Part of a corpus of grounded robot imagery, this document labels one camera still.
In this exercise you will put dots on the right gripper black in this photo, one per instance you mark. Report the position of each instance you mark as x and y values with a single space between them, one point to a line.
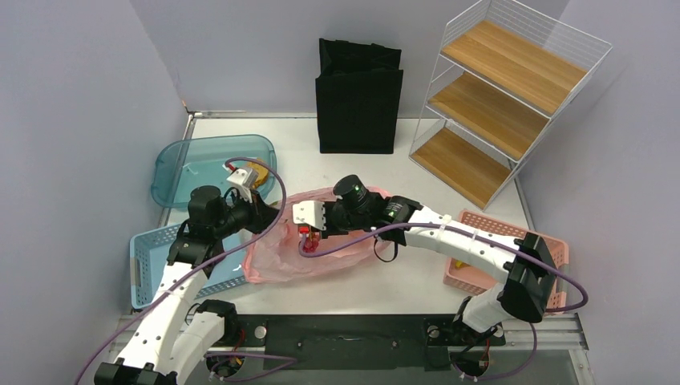
330 230

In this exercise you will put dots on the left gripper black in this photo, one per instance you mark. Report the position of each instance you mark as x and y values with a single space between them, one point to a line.
259 212

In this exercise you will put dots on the pink plastic grocery bag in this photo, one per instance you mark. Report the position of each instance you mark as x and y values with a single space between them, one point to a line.
275 257

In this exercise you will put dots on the black fabric grocery bag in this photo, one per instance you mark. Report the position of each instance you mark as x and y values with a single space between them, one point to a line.
357 97

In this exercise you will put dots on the yellow banana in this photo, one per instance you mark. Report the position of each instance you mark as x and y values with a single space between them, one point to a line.
459 264

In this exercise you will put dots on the red grape bunch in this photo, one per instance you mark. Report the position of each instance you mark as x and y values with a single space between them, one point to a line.
310 244

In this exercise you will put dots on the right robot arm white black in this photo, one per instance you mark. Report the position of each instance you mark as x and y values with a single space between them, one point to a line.
522 267

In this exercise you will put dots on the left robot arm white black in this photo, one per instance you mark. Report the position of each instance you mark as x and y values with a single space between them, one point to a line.
160 352

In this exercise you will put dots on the brown bread slice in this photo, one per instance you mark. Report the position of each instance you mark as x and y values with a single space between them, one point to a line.
262 174

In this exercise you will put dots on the teal transparent plastic tray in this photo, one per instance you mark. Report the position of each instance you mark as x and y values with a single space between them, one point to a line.
188 164

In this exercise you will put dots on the blue perforated plastic basket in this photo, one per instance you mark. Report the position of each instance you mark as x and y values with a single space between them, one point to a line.
148 257

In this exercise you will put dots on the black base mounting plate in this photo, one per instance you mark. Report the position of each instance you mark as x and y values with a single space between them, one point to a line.
364 341

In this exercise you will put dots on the pink perforated plastic basket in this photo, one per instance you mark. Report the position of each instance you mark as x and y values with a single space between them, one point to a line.
474 281

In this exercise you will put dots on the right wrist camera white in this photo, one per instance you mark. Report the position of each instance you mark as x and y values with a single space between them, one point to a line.
310 213

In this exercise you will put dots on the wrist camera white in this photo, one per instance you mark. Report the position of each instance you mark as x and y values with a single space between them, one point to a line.
310 213
243 180

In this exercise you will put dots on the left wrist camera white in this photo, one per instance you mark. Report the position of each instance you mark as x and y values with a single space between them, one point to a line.
243 180

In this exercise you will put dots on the white wire wooden shelf rack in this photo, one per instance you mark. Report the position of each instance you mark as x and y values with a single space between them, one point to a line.
503 75

